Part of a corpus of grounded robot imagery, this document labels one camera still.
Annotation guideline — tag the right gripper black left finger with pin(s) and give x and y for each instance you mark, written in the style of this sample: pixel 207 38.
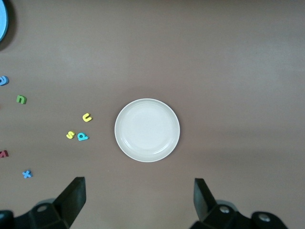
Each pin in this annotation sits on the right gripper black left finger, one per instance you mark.
pixel 71 202

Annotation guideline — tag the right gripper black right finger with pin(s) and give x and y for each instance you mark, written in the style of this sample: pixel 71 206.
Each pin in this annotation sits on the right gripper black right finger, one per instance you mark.
pixel 205 202

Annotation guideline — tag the teal foam letter p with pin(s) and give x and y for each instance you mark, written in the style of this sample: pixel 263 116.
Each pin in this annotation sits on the teal foam letter p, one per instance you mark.
pixel 83 137

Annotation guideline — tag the yellow foam letter s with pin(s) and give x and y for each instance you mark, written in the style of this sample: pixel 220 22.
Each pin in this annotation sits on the yellow foam letter s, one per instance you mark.
pixel 70 135

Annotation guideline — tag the yellow foam letter u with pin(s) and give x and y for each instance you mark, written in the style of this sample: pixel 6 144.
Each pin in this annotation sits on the yellow foam letter u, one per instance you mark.
pixel 87 117

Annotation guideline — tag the blue foam letter x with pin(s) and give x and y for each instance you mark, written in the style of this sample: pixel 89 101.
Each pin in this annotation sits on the blue foam letter x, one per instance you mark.
pixel 27 174

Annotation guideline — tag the dark red foam letter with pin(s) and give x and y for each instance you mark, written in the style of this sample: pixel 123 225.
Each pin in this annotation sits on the dark red foam letter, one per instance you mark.
pixel 4 154

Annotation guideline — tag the beige round plate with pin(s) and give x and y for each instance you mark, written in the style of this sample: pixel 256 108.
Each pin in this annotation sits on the beige round plate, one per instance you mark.
pixel 147 130

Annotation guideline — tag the green foam letter n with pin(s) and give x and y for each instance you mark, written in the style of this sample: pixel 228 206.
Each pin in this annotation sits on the green foam letter n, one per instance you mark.
pixel 21 99

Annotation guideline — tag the blue foam letter a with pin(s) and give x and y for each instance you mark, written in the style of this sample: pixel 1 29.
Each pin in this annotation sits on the blue foam letter a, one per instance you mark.
pixel 3 81

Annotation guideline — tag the brown table cover sheet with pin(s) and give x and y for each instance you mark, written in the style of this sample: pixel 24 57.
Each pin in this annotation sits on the brown table cover sheet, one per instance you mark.
pixel 214 59

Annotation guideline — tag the blue round plate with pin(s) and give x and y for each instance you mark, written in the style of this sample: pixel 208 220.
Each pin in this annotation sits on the blue round plate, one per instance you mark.
pixel 2 19

